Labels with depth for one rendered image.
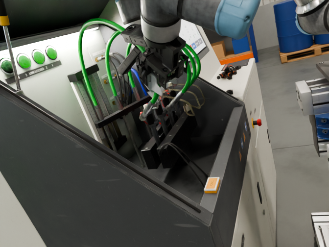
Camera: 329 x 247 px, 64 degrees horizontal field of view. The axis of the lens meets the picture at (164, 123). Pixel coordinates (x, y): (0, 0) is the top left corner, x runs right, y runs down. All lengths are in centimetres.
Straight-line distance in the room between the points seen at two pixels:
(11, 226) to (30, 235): 8
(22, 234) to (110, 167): 53
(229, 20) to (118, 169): 37
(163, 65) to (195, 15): 17
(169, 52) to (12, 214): 73
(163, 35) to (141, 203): 36
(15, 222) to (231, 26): 88
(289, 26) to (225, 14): 510
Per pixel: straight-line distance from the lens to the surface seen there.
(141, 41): 59
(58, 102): 100
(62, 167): 70
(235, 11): 42
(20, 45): 92
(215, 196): 67
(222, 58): 619
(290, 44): 557
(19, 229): 105
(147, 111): 76
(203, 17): 43
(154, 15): 48
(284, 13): 551
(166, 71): 58
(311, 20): 113
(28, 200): 89
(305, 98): 106
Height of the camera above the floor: 136
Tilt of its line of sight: 20 degrees down
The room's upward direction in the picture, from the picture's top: 18 degrees counter-clockwise
